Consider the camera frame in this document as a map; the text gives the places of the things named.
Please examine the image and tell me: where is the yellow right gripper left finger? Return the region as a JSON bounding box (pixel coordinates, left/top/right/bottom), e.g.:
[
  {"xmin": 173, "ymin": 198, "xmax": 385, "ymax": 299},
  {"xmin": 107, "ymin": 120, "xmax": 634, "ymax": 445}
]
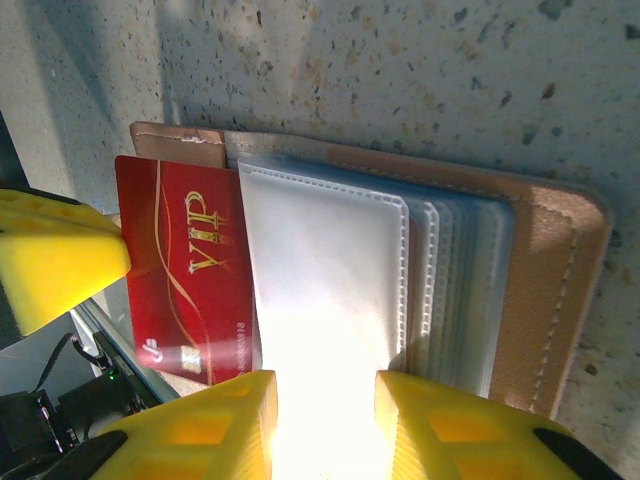
[{"xmin": 92, "ymin": 368, "xmax": 280, "ymax": 480}]

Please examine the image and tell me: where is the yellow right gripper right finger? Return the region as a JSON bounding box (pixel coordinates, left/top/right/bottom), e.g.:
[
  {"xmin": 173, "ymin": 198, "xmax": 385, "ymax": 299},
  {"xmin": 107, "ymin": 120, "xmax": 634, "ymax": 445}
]
[{"xmin": 374, "ymin": 370, "xmax": 627, "ymax": 480}]

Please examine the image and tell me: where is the red VIP card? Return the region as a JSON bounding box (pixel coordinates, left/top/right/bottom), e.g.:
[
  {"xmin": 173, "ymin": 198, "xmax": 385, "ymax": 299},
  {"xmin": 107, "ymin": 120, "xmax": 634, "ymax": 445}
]
[{"xmin": 113, "ymin": 153, "xmax": 265, "ymax": 387}]

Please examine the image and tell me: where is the tan leather card holder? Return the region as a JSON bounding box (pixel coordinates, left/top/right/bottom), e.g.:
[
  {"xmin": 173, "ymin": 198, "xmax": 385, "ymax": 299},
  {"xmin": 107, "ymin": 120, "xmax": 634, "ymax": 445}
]
[{"xmin": 128, "ymin": 119, "xmax": 615, "ymax": 422}]

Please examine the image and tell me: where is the black connector box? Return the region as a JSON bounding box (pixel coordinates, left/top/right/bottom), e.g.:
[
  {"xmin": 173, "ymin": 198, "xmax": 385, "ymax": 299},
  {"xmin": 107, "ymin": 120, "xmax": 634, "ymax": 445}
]
[{"xmin": 92, "ymin": 329, "xmax": 151, "ymax": 416}]

